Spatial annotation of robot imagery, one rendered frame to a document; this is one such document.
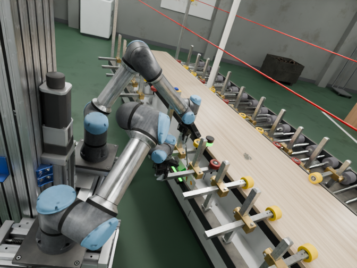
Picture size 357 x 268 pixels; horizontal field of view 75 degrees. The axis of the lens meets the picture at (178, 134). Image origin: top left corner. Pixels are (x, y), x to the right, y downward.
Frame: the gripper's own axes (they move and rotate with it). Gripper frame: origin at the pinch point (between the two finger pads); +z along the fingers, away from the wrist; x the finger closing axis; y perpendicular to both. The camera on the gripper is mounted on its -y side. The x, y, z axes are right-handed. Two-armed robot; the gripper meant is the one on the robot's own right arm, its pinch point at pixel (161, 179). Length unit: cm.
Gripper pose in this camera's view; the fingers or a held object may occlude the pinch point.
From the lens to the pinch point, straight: 158.0
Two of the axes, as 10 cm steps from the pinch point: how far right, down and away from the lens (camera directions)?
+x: 4.3, 5.8, -6.9
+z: -2.4, 8.1, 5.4
